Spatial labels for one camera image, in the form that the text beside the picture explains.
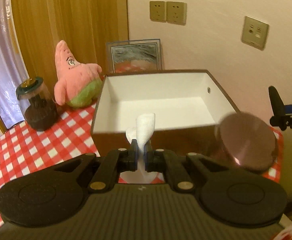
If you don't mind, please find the white cloth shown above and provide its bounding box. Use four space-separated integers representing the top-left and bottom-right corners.
120 113 164 184

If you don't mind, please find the dark brown cylindrical canister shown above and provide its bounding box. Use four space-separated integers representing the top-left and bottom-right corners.
209 112 279 173

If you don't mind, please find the brown open storage box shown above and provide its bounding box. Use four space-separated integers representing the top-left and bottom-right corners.
91 70 239 156

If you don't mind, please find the black glass jar grinder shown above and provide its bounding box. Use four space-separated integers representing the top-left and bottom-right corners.
16 76 58 132

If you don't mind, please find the pink starfish plush toy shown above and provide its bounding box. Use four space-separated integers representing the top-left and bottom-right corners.
54 40 102 108

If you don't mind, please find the purple sheer curtain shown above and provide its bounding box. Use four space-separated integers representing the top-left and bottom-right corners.
0 0 29 128

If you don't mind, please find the single wall outlet plate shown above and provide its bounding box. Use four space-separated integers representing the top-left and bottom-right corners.
241 16 269 50

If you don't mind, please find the framed picture against wall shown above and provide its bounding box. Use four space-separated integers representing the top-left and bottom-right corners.
106 38 163 73

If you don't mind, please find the double wall power socket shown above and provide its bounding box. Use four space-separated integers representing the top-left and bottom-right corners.
149 1 187 25

